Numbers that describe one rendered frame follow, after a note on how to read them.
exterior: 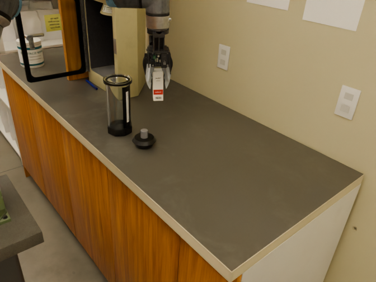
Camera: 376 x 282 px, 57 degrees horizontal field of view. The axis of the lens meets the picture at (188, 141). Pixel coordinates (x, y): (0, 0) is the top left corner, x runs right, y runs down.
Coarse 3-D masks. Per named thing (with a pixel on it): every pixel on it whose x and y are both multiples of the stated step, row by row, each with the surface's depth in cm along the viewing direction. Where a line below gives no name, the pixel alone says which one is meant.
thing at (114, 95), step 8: (104, 80) 128; (112, 80) 134; (120, 80) 135; (128, 80) 130; (112, 88) 128; (120, 88) 128; (112, 96) 129; (120, 96) 130; (112, 104) 131; (120, 104) 131; (112, 112) 133; (120, 112) 133; (112, 120) 135; (120, 120) 134; (112, 128) 137; (120, 128) 136
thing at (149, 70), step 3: (147, 66) 118; (150, 66) 116; (147, 69) 118; (150, 69) 116; (153, 69) 119; (147, 72) 119; (150, 72) 119; (147, 75) 119; (150, 75) 120; (147, 78) 120; (150, 78) 120; (147, 81) 121; (150, 81) 121; (147, 84) 121; (150, 84) 122; (150, 87) 122
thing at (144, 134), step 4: (140, 132) 130; (144, 132) 129; (136, 136) 132; (140, 136) 131; (144, 136) 130; (148, 136) 132; (152, 136) 132; (132, 140) 131; (136, 140) 129; (140, 140) 129; (144, 140) 129; (148, 140) 129; (152, 140) 130; (136, 144) 129; (140, 144) 128; (144, 144) 128; (148, 144) 129; (152, 144) 131; (140, 148) 130; (144, 148) 130; (148, 148) 131
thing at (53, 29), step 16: (32, 0) 153; (48, 0) 157; (64, 0) 161; (32, 16) 156; (48, 16) 160; (64, 16) 165; (32, 32) 158; (48, 32) 163; (64, 32) 168; (48, 48) 166; (64, 48) 171; (32, 64) 164; (48, 64) 169; (64, 64) 174; (80, 64) 180
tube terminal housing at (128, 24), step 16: (96, 0) 157; (112, 16) 150; (128, 16) 152; (144, 16) 172; (128, 32) 156; (144, 32) 176; (128, 48) 159; (144, 48) 179; (128, 64) 163; (96, 80) 181; (144, 80) 188
